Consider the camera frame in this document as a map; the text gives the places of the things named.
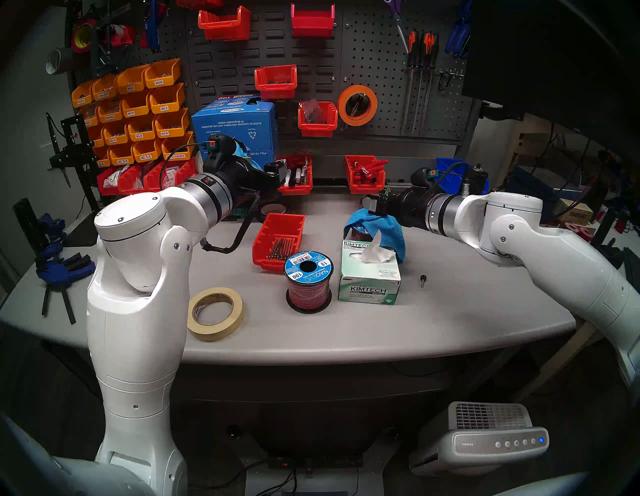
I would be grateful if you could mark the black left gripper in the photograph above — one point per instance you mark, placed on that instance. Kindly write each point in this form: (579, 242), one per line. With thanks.
(255, 177)

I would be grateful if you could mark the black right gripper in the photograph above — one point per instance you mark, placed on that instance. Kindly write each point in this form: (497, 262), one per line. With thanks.
(400, 207)

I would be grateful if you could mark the blue microfiber shop towel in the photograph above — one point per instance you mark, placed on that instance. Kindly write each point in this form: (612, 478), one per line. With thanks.
(385, 225)
(250, 157)

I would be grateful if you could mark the blue cardboard wipes box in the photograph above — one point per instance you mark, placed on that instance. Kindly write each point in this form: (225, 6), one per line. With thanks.
(235, 120)

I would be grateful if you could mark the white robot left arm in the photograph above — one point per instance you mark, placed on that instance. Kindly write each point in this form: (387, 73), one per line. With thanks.
(135, 310)

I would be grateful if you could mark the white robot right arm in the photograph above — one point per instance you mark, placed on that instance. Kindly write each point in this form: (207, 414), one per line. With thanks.
(550, 260)

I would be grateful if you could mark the red bin with connectors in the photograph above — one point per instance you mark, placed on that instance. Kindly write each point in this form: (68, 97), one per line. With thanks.
(365, 186)

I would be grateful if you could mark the red bin with markers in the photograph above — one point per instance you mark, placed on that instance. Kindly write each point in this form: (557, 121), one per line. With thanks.
(295, 189)

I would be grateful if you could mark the red bin with nails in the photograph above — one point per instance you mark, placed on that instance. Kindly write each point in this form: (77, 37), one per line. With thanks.
(277, 225)

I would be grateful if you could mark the pile of metal nails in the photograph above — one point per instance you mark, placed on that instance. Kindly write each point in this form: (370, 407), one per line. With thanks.
(280, 247)

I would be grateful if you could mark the green Kimtech tissue box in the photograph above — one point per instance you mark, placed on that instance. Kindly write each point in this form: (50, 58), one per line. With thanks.
(367, 287)

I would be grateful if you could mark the yellow bin labelled M4 HEX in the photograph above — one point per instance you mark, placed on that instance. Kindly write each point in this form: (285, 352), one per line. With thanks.
(175, 152)

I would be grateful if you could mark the blue plastic bin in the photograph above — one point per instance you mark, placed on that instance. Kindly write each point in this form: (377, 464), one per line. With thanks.
(447, 170)

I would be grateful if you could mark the clear bag of screws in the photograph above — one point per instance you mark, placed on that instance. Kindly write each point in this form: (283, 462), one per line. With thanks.
(312, 109)

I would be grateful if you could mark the red stackable parts bin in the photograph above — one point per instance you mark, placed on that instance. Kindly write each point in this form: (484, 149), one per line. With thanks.
(132, 185)
(165, 181)
(105, 189)

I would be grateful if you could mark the small black screw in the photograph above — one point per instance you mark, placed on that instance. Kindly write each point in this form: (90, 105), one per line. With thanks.
(423, 278)

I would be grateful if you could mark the orange tape roll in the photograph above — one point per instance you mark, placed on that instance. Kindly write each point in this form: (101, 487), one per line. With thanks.
(372, 107)

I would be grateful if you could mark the yellow bin labelled M3-6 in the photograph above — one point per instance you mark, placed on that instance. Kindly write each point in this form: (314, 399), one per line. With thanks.
(170, 125)

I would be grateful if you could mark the black ribbed bottle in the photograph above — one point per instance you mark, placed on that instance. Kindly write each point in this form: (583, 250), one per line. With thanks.
(475, 177)

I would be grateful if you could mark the yellow bin labelled M2.5-5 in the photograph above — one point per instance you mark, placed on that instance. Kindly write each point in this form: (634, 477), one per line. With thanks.
(146, 151)

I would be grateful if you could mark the yellow bin labelled M3-4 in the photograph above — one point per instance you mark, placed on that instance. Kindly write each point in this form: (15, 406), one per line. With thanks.
(166, 99)

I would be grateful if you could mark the yellow bin labelled M3-8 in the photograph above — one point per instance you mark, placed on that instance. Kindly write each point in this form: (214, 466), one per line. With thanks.
(141, 129)

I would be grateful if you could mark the yellow bin labelled M2.5-6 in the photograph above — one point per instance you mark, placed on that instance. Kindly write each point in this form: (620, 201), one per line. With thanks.
(120, 155)

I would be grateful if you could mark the yellow bin labelled M3X6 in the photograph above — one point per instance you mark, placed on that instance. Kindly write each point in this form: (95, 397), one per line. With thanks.
(162, 74)

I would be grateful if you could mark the dark grey pegboard panel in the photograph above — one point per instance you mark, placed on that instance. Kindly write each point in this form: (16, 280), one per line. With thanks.
(370, 65)

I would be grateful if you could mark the yellow bin labelled M4-6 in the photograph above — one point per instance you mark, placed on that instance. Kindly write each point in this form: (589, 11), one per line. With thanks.
(135, 105)

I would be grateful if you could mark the clear plastic parts bag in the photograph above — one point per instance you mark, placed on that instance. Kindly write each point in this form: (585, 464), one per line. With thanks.
(114, 176)

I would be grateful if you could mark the black carabiner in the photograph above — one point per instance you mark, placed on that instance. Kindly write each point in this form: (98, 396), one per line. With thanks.
(442, 80)

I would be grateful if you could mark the yellow bin labelled M3-12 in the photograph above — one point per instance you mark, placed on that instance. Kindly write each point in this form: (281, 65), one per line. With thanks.
(115, 133)

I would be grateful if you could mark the small yellow parts bin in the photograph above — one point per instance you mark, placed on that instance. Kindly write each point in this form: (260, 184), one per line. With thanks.
(101, 157)
(96, 136)
(81, 95)
(90, 116)

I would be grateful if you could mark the beige masking tape roll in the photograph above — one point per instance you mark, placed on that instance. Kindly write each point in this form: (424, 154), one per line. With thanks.
(205, 330)

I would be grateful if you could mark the yellow bin labelled M3X8 BAD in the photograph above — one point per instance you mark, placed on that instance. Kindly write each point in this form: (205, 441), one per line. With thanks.
(104, 87)

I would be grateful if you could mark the flat black pad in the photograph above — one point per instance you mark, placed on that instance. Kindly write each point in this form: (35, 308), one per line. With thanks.
(82, 232)

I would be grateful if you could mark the blue spring clamp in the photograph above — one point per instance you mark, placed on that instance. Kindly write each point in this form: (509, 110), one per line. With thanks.
(454, 37)
(465, 20)

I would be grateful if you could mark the red white tape roll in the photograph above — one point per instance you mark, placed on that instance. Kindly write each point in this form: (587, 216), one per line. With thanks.
(120, 35)

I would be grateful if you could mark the blue black bar clamp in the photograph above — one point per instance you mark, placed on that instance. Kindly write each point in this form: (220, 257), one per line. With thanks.
(75, 265)
(50, 272)

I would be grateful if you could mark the brown cardboard box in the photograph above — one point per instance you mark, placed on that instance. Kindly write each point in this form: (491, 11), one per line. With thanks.
(575, 212)

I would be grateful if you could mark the small blue vise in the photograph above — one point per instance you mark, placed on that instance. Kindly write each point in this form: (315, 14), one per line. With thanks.
(50, 225)

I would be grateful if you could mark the red yellow tape roll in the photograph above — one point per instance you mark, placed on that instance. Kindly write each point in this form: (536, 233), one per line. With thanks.
(82, 35)

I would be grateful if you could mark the black cylindrical speaker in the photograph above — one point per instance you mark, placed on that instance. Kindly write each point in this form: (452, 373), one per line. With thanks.
(27, 222)

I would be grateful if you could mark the black computer monitor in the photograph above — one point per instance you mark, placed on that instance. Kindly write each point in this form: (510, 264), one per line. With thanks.
(550, 60)

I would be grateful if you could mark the black desk device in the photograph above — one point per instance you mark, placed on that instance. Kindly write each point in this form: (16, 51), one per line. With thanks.
(610, 252)

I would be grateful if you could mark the white Coway air purifier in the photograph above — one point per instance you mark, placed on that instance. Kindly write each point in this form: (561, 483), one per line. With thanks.
(480, 440)

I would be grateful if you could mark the black power strip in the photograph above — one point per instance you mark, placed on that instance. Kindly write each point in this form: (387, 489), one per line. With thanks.
(310, 462)

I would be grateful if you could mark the grey robot torso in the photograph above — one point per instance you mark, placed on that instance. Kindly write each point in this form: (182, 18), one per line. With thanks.
(30, 470)

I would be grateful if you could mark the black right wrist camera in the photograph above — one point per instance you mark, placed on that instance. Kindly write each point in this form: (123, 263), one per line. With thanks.
(425, 177)

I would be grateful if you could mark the orange-red wall bin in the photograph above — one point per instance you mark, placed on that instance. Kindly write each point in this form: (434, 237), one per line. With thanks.
(225, 27)
(276, 82)
(317, 127)
(200, 3)

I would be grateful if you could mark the crimson wall bin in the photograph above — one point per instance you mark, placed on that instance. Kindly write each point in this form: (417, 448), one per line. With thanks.
(312, 22)

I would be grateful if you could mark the grey duct tape roll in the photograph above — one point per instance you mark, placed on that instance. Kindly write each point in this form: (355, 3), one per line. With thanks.
(57, 61)

